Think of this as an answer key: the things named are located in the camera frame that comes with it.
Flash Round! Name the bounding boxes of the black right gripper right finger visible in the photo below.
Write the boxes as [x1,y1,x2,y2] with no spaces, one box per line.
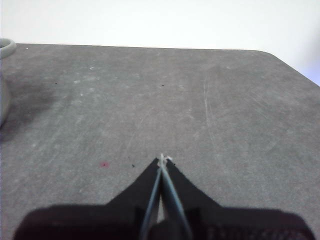
[163,159,315,240]

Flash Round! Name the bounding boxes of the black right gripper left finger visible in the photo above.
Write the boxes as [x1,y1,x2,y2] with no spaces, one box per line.
[13,157,161,240]

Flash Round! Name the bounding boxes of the grey-green electric pot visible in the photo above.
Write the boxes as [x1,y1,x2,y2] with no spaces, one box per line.
[0,38,17,129]

